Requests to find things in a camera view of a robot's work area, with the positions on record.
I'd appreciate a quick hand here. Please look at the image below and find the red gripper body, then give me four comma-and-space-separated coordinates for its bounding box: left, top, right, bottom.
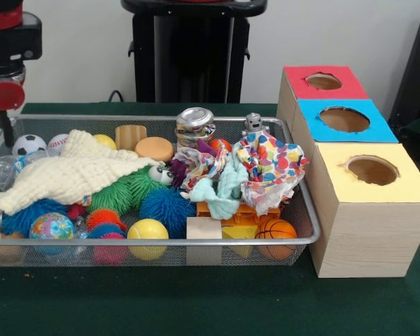
0, 78, 26, 113

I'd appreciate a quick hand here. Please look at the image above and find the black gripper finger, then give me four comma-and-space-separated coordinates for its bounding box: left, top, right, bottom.
0, 111, 15, 148

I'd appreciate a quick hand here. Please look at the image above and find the crushed bottle with blue label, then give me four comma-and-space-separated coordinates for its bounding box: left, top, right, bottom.
0, 150, 50, 192

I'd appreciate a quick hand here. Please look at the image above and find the cream knitted cloth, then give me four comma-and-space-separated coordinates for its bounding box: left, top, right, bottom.
0, 129, 162, 215

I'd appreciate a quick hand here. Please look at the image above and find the globe print ball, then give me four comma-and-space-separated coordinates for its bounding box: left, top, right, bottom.
28, 212, 75, 255

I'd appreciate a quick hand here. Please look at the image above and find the clear plastic bottle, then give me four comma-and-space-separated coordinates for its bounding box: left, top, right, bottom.
71, 215, 89, 239

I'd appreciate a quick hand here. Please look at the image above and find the crushed silver metal can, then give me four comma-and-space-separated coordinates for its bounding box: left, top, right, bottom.
174, 106, 218, 148

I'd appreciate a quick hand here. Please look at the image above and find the colourful spotted cloth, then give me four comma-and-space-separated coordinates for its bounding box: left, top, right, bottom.
236, 132, 309, 216

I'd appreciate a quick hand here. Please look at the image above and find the shallow clear mesh bin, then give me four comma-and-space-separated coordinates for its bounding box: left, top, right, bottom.
0, 114, 322, 269

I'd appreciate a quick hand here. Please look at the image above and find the wooden box with three holes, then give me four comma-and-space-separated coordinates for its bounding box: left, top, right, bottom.
275, 64, 420, 279

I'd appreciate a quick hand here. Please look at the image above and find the black and white soccer ball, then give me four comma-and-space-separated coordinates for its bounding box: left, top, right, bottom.
12, 134, 48, 157

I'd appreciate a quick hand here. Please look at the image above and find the blue spiky ball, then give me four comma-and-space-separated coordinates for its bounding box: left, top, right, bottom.
1, 199, 69, 236
139, 187, 197, 239

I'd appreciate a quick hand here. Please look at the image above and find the yellow ball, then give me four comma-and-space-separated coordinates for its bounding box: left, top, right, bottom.
126, 218, 169, 262

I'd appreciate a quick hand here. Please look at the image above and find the light teal cloth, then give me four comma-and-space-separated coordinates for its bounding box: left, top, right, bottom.
188, 139, 253, 221

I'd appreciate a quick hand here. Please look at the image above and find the black stand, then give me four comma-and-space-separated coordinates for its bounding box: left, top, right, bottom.
387, 6, 420, 129

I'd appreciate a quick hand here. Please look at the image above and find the black cable loop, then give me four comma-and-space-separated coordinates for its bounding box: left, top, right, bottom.
107, 89, 126, 104

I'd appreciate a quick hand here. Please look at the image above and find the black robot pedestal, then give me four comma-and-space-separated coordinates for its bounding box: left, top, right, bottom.
120, 0, 269, 104

